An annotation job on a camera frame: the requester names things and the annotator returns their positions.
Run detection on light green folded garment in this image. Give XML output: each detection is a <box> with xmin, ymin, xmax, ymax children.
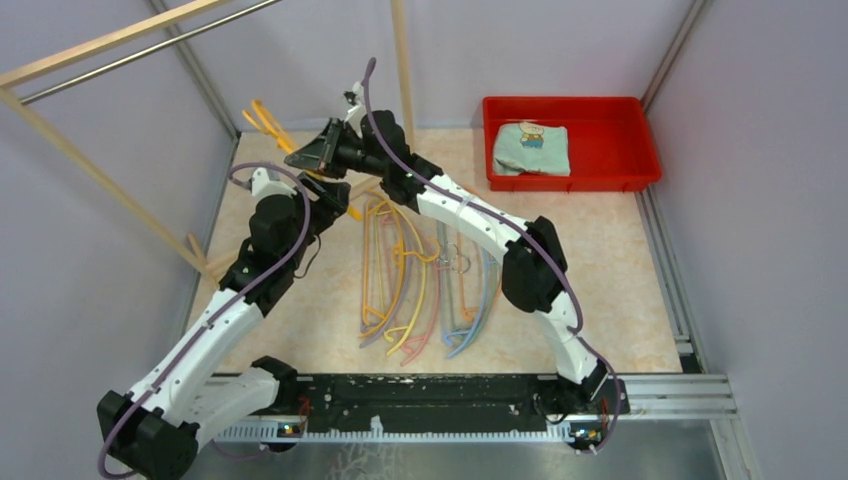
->
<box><xmin>492</xmin><ymin>121</ymin><xmax>572</xmax><ymax>176</ymax></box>

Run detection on yellow wire hanger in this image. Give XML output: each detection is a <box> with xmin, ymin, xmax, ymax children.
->
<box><xmin>383</xmin><ymin>211</ymin><xmax>433</xmax><ymax>366</ymax></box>

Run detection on wooden clothes rack frame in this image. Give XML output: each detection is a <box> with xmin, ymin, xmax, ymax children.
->
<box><xmin>1</xmin><ymin>1</ymin><xmax>391</xmax><ymax>314</ymax></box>

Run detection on blue wire hanger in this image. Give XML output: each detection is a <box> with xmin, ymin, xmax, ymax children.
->
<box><xmin>440</xmin><ymin>247</ymin><xmax>500</xmax><ymax>359</ymax></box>

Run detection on orange plastic hanger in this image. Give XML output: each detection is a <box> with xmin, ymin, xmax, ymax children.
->
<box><xmin>359</xmin><ymin>190</ymin><xmax>435</xmax><ymax>351</ymax></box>
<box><xmin>241</xmin><ymin>99</ymin><xmax>372</xmax><ymax>221</ymax></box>

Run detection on red plastic bin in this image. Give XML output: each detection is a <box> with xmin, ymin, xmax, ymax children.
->
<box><xmin>482</xmin><ymin>96</ymin><xmax>662</xmax><ymax>193</ymax></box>

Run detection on white cable duct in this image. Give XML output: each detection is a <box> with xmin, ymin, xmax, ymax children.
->
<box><xmin>215</xmin><ymin>420</ymin><xmax>575</xmax><ymax>444</ymax></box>

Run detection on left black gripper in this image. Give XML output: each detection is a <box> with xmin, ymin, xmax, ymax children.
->
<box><xmin>284</xmin><ymin>171</ymin><xmax>350</xmax><ymax>271</ymax></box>

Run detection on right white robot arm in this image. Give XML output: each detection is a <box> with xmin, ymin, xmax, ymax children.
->
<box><xmin>285</xmin><ymin>110</ymin><xmax>610</xmax><ymax>412</ymax></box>

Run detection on aluminium frame rail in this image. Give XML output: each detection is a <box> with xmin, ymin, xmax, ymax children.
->
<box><xmin>536</xmin><ymin>373</ymin><xmax>738</xmax><ymax>420</ymax></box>

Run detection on purple wire hanger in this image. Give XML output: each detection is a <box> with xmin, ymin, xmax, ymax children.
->
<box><xmin>359</xmin><ymin>262</ymin><xmax>399</xmax><ymax>349</ymax></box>

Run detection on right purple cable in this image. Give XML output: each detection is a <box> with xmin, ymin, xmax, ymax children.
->
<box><xmin>361</xmin><ymin>56</ymin><xmax>624</xmax><ymax>454</ymax></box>

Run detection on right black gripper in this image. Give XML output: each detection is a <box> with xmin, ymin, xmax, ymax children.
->
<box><xmin>284</xmin><ymin>119</ymin><xmax>386</xmax><ymax>182</ymax></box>

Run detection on metal hanging rod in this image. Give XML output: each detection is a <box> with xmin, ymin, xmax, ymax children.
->
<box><xmin>21</xmin><ymin>0</ymin><xmax>280</xmax><ymax>105</ymax></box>

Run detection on pink wire hanger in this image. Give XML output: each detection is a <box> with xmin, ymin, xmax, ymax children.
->
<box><xmin>380</xmin><ymin>210</ymin><xmax>442</xmax><ymax>367</ymax></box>

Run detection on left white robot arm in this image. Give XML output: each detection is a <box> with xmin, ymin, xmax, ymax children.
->
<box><xmin>97</xmin><ymin>162</ymin><xmax>351</xmax><ymax>479</ymax></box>

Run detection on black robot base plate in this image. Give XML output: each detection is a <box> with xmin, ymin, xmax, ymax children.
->
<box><xmin>259</xmin><ymin>374</ymin><xmax>630</xmax><ymax>434</ymax></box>

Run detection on green wire hanger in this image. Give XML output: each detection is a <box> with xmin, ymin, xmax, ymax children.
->
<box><xmin>436</xmin><ymin>223</ymin><xmax>500</xmax><ymax>358</ymax></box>

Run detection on orange wire hanger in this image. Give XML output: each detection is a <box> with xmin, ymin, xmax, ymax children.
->
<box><xmin>457</xmin><ymin>260</ymin><xmax>501</xmax><ymax>323</ymax></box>

